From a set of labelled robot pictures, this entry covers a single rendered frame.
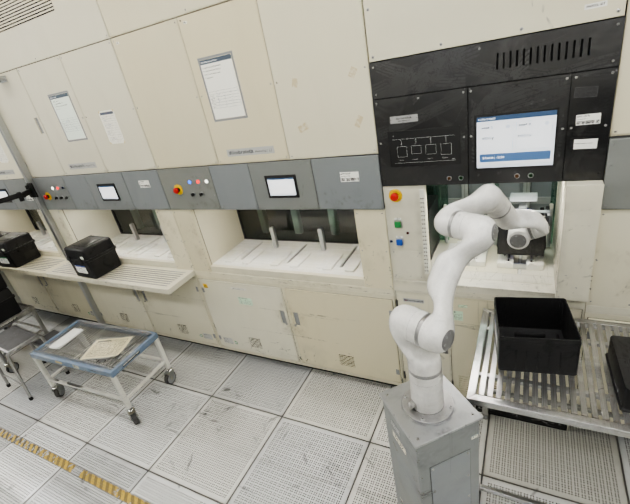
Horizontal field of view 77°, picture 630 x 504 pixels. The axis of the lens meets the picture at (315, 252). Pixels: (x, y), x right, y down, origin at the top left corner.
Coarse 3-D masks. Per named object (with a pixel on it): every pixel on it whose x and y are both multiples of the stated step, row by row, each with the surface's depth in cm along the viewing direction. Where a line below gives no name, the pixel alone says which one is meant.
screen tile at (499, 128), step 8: (480, 128) 162; (488, 128) 160; (496, 128) 159; (504, 128) 158; (512, 128) 157; (480, 136) 163; (504, 136) 159; (512, 136) 158; (480, 144) 164; (488, 144) 163; (496, 144) 162; (504, 144) 160; (512, 144) 159
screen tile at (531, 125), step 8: (528, 120) 153; (536, 120) 152; (552, 120) 150; (520, 128) 155; (528, 128) 154; (536, 128) 153; (544, 128) 152; (544, 136) 153; (520, 144) 158; (528, 144) 157; (536, 144) 156; (544, 144) 154
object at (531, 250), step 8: (536, 192) 196; (512, 200) 194; (520, 200) 193; (528, 200) 191; (536, 200) 189; (520, 208) 197; (504, 232) 198; (504, 240) 201; (536, 240) 193; (544, 240) 192; (504, 248) 203; (512, 248) 201; (528, 248) 197; (536, 248) 196; (544, 248) 194; (536, 256) 198
